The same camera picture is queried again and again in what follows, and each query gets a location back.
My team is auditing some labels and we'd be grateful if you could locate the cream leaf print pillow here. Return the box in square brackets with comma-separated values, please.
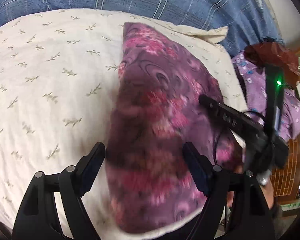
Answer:
[0, 9, 247, 228]

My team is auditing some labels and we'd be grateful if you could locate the brown wooden lattice furniture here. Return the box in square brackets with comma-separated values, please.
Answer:
[270, 134, 300, 205]

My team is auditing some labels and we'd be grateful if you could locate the lilac floral garment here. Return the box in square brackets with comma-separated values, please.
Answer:
[231, 51, 300, 141]

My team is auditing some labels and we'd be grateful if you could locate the person's right hand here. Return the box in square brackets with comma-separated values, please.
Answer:
[226, 164, 275, 210]

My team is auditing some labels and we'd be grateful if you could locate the blue plaid quilt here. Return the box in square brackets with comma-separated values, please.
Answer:
[0, 0, 281, 56]

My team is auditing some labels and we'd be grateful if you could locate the purple pink floral garment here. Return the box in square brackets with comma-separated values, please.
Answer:
[106, 22, 242, 233]

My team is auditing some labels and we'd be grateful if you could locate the dark red plastic bag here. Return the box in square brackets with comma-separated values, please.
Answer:
[244, 42, 299, 88]

